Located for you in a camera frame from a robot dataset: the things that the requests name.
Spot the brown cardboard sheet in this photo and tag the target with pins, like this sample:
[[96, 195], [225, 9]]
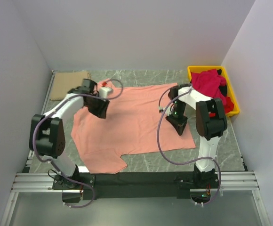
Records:
[[65, 81]]

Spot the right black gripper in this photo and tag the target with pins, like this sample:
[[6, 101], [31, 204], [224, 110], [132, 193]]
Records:
[[178, 124]]

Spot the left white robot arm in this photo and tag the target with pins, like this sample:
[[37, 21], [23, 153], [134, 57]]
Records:
[[47, 138]]

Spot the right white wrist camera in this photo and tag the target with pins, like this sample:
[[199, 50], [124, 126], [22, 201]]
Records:
[[161, 109]]

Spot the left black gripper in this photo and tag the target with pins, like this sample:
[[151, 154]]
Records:
[[101, 111]]

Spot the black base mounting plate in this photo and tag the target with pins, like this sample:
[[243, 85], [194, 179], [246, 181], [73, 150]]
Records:
[[138, 185]]

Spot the pink t shirt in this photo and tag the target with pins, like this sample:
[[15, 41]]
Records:
[[130, 127]]

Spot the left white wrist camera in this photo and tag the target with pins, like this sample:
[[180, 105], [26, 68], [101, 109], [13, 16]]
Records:
[[104, 92]]

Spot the red t shirt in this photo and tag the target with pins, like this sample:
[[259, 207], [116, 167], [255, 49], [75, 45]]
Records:
[[208, 82]]

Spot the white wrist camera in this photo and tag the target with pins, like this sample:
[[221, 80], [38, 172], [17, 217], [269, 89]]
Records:
[[161, 109], [104, 92]]

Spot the yellow plastic bin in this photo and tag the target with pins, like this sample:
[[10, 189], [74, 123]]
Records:
[[200, 68]]

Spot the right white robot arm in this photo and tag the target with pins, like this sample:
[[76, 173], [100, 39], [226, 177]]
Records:
[[210, 121]]

